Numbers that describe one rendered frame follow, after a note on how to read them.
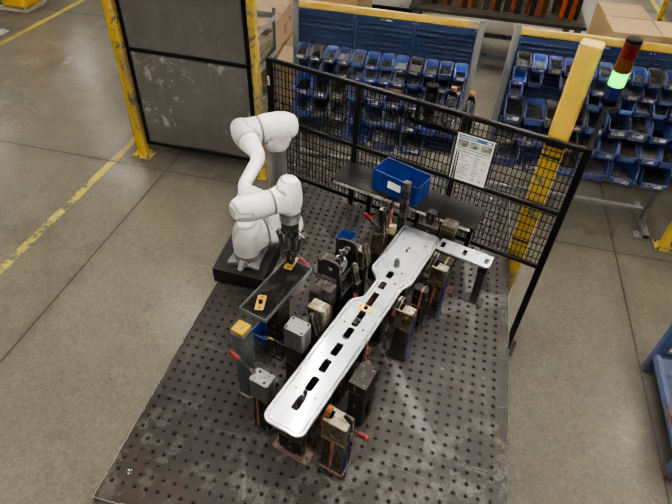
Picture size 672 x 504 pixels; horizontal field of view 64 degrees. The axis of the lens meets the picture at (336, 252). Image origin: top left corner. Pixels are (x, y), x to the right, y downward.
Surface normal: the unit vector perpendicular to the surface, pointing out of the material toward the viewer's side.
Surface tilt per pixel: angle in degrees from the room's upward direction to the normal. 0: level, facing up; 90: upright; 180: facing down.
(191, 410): 0
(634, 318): 0
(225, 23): 91
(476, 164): 90
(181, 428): 0
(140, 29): 91
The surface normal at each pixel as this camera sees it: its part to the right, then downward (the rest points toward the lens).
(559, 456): 0.04, -0.73
